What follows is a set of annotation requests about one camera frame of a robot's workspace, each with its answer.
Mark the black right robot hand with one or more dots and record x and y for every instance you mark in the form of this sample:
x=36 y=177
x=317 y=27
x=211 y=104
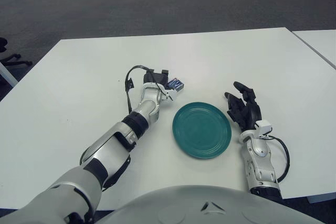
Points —
x=250 y=113

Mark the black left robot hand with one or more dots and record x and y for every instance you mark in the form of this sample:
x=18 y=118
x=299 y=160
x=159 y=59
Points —
x=156 y=77

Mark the blue gum box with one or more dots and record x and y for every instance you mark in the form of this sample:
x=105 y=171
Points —
x=177 y=84

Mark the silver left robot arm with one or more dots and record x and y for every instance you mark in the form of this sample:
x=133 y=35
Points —
x=110 y=150

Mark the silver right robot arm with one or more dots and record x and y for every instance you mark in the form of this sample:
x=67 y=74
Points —
x=258 y=166

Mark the teal round plate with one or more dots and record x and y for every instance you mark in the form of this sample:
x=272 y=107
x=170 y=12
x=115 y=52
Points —
x=202 y=129

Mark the grey robot torso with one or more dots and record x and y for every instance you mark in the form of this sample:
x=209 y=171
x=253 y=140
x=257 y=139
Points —
x=210 y=208

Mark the white table leg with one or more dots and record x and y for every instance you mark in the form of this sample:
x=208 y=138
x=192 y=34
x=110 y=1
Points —
x=8 y=74

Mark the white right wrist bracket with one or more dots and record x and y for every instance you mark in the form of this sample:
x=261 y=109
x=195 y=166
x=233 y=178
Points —
x=262 y=127

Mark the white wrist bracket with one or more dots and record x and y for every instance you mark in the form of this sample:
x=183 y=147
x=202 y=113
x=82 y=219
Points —
x=262 y=127
x=172 y=93

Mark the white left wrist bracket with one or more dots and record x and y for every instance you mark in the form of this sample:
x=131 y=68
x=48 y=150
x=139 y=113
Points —
x=172 y=93

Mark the grey table frame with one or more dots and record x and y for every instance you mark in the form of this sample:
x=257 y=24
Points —
x=323 y=200

